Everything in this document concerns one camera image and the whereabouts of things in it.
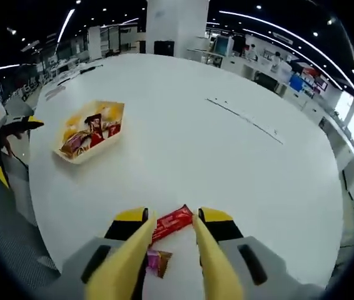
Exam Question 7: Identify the purple food packet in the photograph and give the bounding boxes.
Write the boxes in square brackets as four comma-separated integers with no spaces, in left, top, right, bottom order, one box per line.
[146,249,173,279]

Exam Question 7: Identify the red food bar packet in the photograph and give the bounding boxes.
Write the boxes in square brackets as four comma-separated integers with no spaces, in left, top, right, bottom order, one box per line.
[149,204,194,245]

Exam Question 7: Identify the black cable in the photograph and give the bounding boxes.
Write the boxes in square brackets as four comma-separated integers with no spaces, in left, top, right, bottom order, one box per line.
[79,64,104,74]

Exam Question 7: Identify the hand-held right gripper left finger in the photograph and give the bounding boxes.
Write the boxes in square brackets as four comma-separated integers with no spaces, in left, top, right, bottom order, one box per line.
[59,206,149,300]

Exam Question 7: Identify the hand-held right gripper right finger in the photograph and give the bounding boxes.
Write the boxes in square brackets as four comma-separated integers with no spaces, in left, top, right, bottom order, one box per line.
[197,206,321,300]

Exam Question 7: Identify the cream food tongs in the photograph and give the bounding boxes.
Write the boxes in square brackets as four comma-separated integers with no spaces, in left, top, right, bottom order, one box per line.
[84,210,244,300]

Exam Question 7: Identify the white framed display machine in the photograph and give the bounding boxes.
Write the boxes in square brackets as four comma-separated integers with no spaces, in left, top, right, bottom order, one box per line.
[215,35,233,58]

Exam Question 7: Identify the brown red food packet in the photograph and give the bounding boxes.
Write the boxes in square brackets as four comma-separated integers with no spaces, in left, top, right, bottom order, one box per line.
[59,131,92,158]

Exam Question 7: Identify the grey solid-back chair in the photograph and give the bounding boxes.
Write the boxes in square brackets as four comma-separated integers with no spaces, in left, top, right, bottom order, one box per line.
[6,96,36,117]

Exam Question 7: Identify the pale yellow food packet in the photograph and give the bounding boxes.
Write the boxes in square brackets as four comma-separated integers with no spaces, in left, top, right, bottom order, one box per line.
[96,104,123,123]

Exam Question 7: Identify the cream hexagonal container tray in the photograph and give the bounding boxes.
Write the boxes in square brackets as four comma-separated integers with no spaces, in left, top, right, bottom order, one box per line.
[53,99,126,166]

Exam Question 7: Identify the blue box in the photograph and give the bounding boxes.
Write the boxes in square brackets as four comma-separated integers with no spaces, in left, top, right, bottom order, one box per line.
[289,74,303,92]

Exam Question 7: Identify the black cabinet box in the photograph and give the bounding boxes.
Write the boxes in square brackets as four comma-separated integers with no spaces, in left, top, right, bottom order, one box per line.
[153,39,176,57]

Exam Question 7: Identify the white square pillar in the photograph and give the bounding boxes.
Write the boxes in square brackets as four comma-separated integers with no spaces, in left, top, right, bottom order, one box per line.
[145,0,210,60]

